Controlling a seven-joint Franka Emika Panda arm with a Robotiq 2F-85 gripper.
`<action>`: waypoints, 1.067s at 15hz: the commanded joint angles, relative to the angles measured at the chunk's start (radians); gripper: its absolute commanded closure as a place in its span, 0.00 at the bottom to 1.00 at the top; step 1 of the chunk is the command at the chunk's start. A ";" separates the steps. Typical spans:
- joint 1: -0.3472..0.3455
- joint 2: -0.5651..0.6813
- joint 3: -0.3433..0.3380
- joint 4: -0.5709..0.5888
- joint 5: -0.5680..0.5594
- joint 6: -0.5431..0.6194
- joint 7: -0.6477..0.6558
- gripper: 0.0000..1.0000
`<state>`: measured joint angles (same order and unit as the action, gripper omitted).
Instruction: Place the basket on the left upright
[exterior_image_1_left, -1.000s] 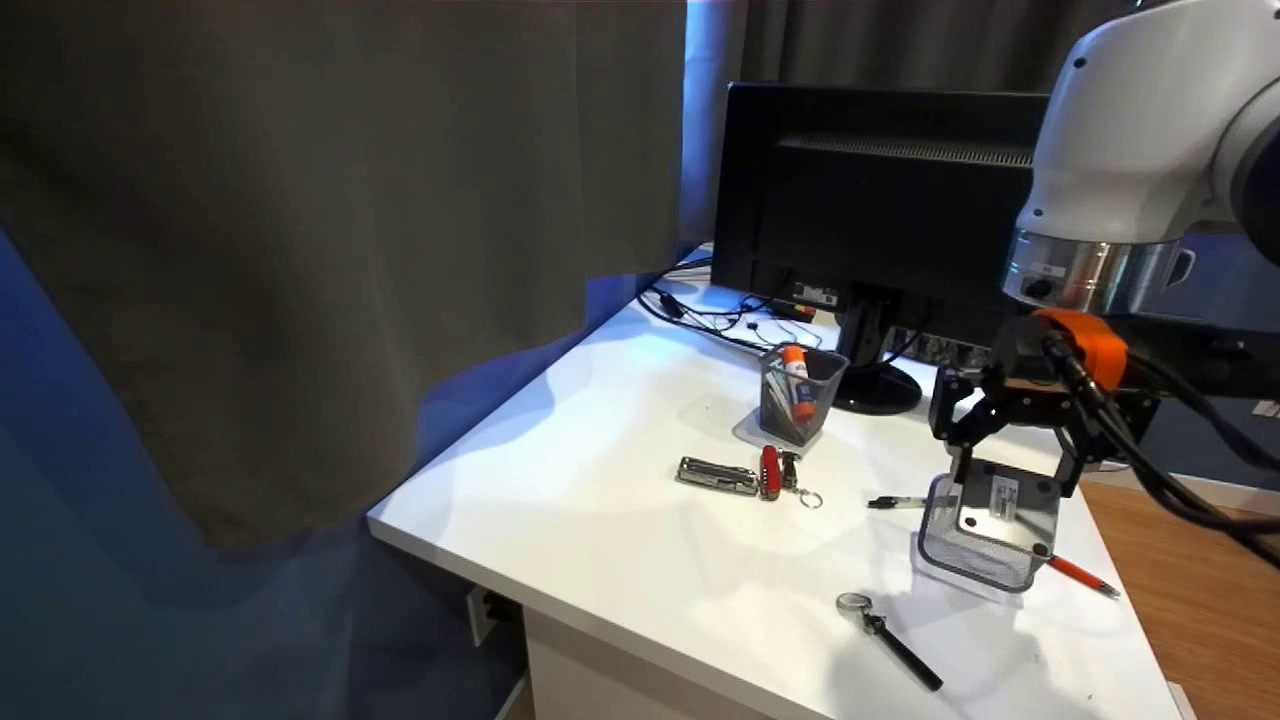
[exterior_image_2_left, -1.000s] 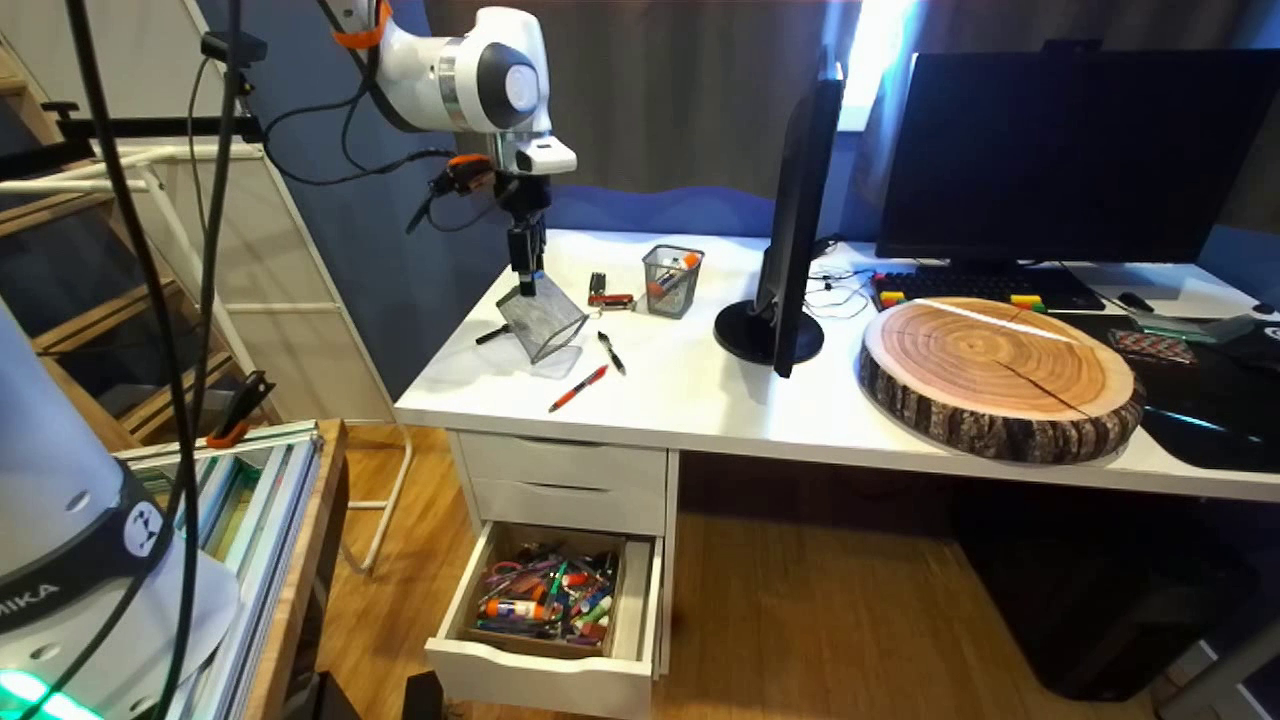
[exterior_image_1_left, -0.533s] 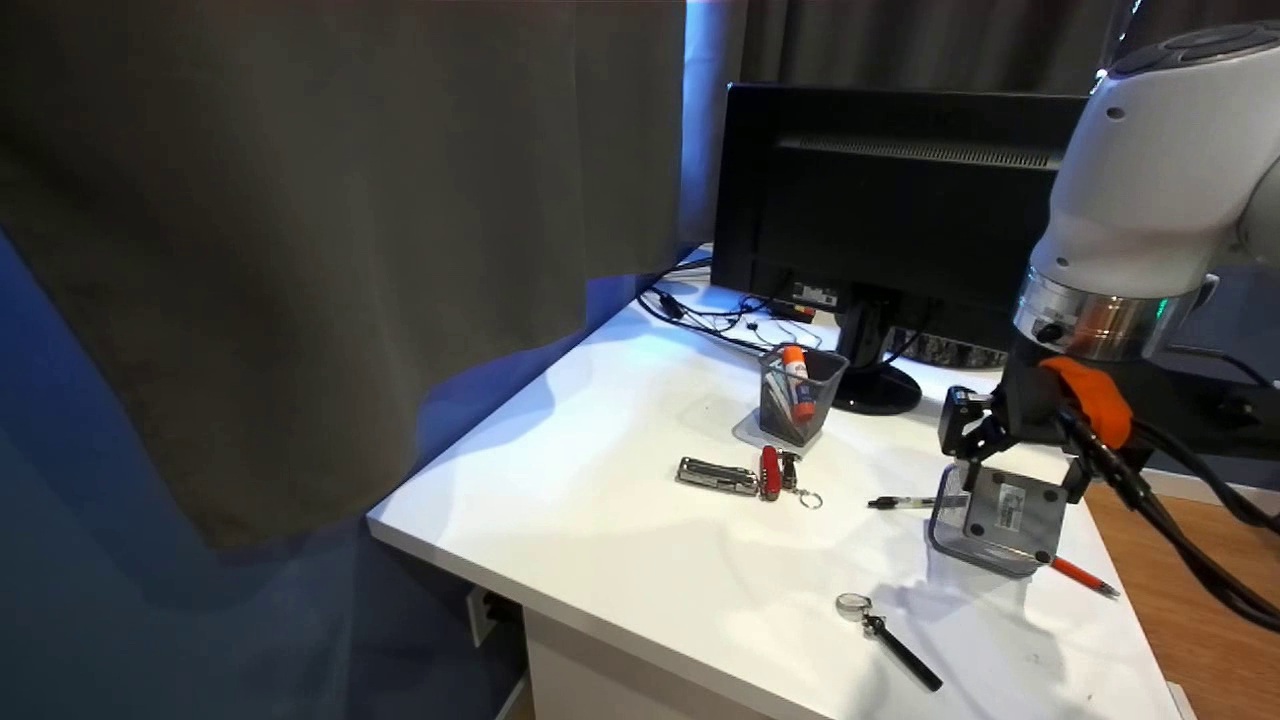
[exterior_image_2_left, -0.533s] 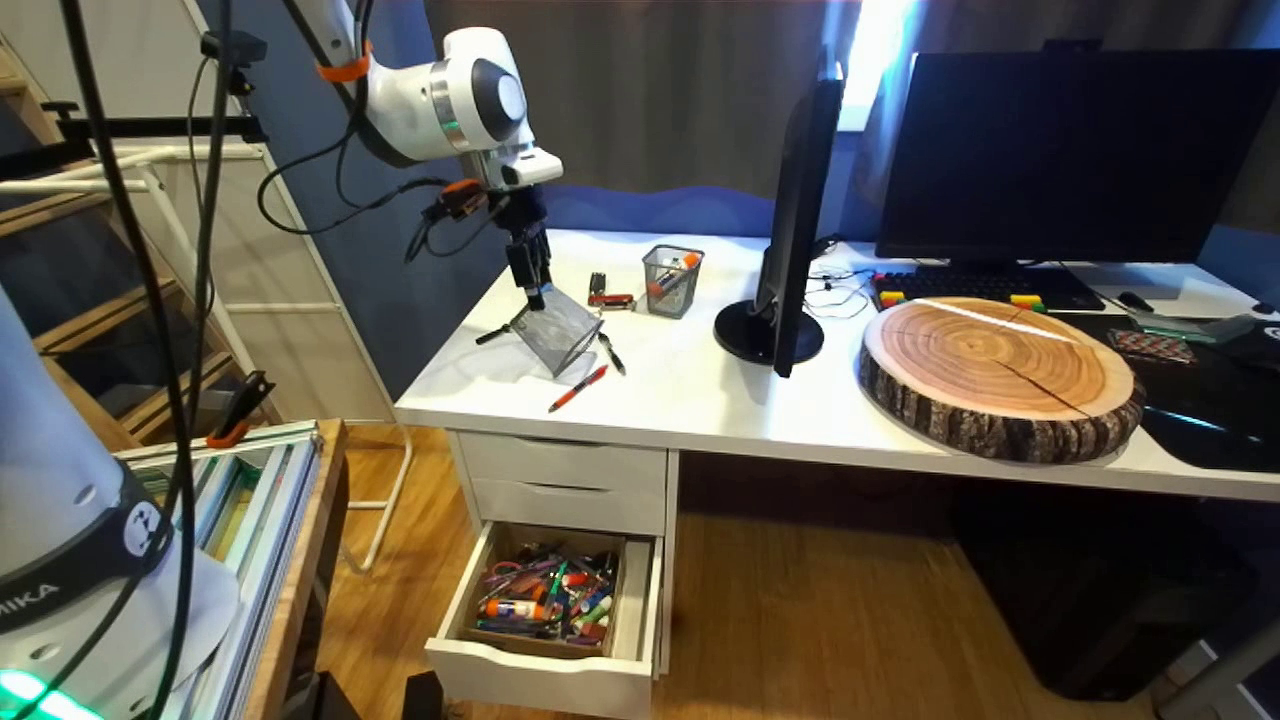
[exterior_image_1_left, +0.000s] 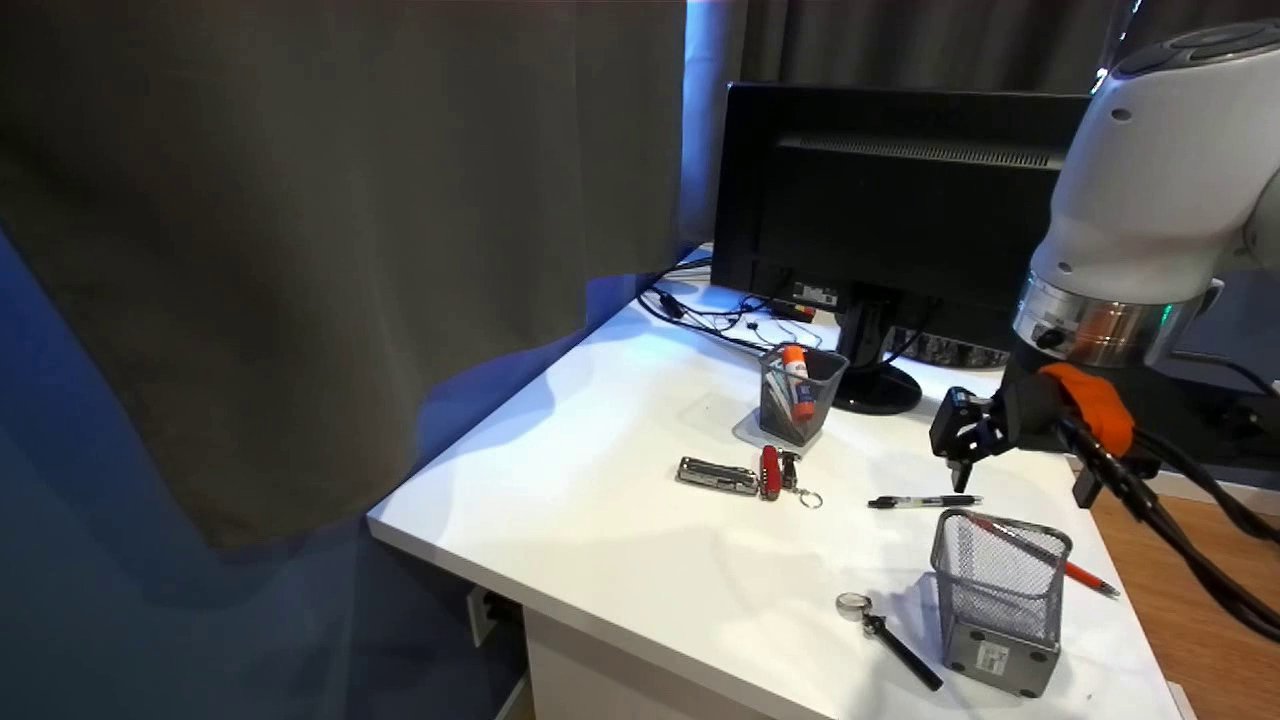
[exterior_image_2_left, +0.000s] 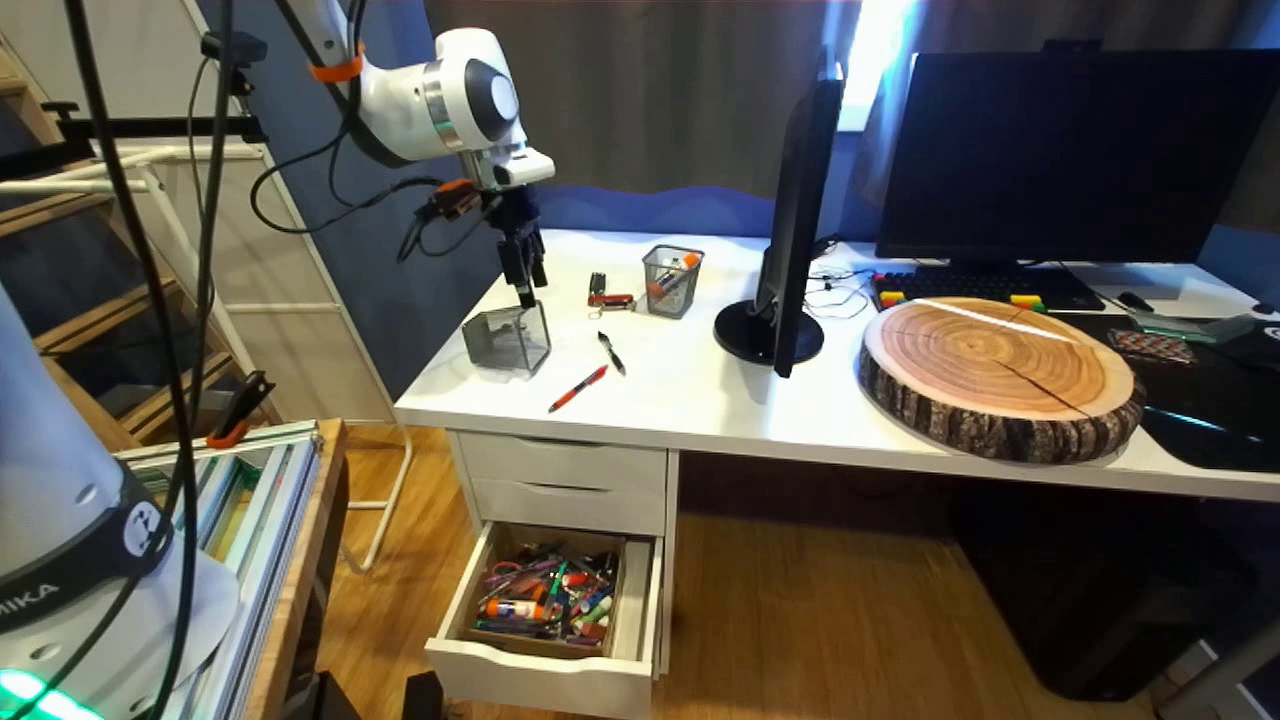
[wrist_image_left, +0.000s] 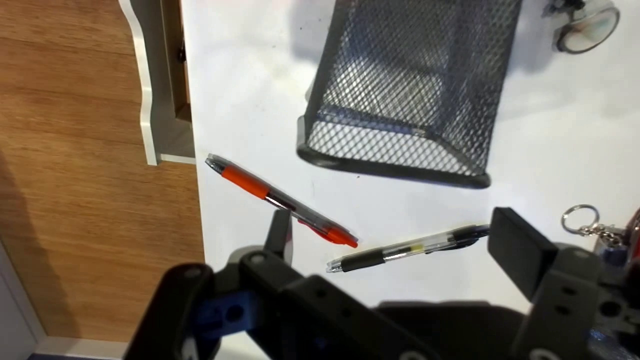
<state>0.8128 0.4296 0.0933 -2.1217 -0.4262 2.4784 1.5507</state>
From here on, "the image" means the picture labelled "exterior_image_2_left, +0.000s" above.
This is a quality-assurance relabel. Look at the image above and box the wood edged robot table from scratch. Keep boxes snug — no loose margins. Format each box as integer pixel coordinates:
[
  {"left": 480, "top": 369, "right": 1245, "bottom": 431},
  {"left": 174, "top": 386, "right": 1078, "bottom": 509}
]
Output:
[{"left": 111, "top": 415, "right": 350, "bottom": 720}]

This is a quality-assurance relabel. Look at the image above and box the white pulled-out desk drawer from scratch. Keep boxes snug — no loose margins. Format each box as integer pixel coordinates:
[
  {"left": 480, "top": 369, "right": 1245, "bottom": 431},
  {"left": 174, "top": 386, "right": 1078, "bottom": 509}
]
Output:
[{"left": 420, "top": 516, "right": 670, "bottom": 720}]

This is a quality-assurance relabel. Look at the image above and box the black keyboard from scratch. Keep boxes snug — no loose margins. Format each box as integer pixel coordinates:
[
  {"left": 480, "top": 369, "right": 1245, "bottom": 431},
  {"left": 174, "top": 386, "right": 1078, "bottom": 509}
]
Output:
[{"left": 872, "top": 262, "right": 1111, "bottom": 317}]

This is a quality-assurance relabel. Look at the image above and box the grey mesh pen holder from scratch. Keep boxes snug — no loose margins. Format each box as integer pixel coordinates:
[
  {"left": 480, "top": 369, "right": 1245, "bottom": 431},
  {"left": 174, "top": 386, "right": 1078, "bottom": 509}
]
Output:
[{"left": 640, "top": 241, "right": 708, "bottom": 323}]

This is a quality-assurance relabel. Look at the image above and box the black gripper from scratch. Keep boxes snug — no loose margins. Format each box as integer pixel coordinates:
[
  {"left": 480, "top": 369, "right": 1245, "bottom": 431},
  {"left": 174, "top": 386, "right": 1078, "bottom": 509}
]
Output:
[{"left": 475, "top": 181, "right": 550, "bottom": 311}]

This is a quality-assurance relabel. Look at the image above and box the orange capped marker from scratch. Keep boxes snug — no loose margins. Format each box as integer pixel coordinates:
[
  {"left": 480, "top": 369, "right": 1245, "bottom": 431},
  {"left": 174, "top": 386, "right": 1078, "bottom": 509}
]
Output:
[{"left": 647, "top": 255, "right": 699, "bottom": 304}]

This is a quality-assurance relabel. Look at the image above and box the grey mesh basket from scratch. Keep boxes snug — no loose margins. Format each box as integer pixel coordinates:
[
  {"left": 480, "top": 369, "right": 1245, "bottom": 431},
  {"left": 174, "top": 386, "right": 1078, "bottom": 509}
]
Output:
[{"left": 459, "top": 299, "right": 555, "bottom": 382}]

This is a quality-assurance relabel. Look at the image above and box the black orange clamp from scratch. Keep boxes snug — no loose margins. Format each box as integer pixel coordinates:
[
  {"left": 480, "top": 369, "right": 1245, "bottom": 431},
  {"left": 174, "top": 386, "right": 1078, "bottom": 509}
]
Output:
[{"left": 204, "top": 369, "right": 281, "bottom": 451}]

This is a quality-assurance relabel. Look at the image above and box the white flat object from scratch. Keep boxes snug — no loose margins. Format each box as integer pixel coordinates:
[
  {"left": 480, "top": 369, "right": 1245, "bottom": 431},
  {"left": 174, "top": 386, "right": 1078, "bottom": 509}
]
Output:
[{"left": 1100, "top": 255, "right": 1269, "bottom": 323}]

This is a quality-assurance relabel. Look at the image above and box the white cable bundle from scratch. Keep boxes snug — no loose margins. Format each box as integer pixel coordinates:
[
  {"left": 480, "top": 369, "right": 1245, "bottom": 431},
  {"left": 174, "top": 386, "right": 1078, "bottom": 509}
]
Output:
[{"left": 799, "top": 241, "right": 879, "bottom": 319}]

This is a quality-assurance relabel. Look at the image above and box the wooden staircase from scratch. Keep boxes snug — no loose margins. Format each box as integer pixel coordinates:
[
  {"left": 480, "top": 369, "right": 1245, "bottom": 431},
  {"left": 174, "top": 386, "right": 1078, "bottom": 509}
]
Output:
[{"left": 0, "top": 36, "right": 264, "bottom": 451}]

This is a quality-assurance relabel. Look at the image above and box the black desk mat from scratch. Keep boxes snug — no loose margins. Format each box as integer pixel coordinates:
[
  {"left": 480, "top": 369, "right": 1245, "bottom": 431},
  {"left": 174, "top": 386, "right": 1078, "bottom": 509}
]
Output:
[{"left": 1065, "top": 311, "right": 1280, "bottom": 474}]

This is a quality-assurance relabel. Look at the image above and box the white shut desk drawer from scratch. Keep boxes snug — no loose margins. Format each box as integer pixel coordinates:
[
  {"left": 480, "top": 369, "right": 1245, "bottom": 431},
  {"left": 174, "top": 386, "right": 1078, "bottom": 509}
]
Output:
[{"left": 453, "top": 431, "right": 670, "bottom": 541}]

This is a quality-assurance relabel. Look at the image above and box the hanging black cable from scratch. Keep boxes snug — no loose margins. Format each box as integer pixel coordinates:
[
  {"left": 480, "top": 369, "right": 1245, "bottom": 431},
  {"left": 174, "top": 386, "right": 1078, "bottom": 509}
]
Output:
[
  {"left": 22, "top": 0, "right": 240, "bottom": 697},
  {"left": 54, "top": 0, "right": 204, "bottom": 720}
]

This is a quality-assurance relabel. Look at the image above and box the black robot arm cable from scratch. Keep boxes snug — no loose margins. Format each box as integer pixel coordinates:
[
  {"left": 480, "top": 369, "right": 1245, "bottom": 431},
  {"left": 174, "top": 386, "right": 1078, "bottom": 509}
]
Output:
[{"left": 244, "top": 0, "right": 471, "bottom": 263}]

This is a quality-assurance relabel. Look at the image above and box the red pen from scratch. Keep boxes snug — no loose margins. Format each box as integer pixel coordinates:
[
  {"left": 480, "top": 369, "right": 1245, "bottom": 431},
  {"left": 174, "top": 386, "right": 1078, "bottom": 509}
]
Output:
[{"left": 544, "top": 362, "right": 613, "bottom": 415}]

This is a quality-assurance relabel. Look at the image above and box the wood slice cushion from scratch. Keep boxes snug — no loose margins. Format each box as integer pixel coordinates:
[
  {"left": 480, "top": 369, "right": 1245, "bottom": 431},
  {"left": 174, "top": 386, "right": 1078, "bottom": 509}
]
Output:
[{"left": 856, "top": 291, "right": 1149, "bottom": 469}]

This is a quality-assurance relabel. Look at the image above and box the large black bin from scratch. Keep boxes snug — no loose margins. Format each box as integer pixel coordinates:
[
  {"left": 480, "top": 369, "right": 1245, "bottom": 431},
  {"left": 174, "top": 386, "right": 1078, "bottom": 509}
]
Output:
[{"left": 949, "top": 478, "right": 1258, "bottom": 708}]

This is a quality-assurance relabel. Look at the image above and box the wide black computer monitor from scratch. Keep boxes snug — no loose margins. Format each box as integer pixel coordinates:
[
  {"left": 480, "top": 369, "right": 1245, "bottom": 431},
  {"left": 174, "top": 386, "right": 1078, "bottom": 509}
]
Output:
[{"left": 872, "top": 50, "right": 1280, "bottom": 268}]

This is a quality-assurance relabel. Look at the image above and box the black metal rail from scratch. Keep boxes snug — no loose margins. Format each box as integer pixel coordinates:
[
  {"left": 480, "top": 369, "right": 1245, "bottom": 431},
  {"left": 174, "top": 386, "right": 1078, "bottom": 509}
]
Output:
[{"left": 34, "top": 99, "right": 264, "bottom": 143}]

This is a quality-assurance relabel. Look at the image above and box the black pen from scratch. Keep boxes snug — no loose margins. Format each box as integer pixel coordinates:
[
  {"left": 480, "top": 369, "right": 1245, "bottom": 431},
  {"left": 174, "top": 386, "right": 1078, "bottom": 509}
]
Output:
[{"left": 592, "top": 327, "right": 630, "bottom": 382}]

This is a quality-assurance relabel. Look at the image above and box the grey metal leg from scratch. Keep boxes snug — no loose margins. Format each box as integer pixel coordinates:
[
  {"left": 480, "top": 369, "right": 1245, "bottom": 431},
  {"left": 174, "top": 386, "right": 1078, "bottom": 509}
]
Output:
[{"left": 1155, "top": 618, "right": 1280, "bottom": 720}]

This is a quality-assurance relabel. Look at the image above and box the pile of colourful markers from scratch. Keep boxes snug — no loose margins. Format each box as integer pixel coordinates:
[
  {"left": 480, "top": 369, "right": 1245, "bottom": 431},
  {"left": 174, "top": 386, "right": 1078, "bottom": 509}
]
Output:
[{"left": 471, "top": 541, "right": 618, "bottom": 658}]

